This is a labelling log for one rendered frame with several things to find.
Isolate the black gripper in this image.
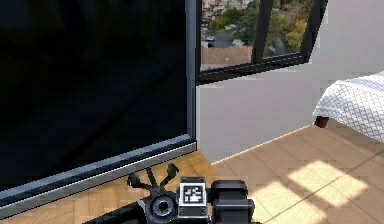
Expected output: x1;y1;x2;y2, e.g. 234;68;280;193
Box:
126;162;180;224

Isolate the black flat television set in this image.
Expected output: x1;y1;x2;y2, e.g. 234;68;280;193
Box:
0;0;198;220

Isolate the black framed window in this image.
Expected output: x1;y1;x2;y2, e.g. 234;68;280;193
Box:
195;0;330;86

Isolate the bed with white quilted cover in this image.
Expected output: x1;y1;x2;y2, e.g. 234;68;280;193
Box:
312;70;384;144

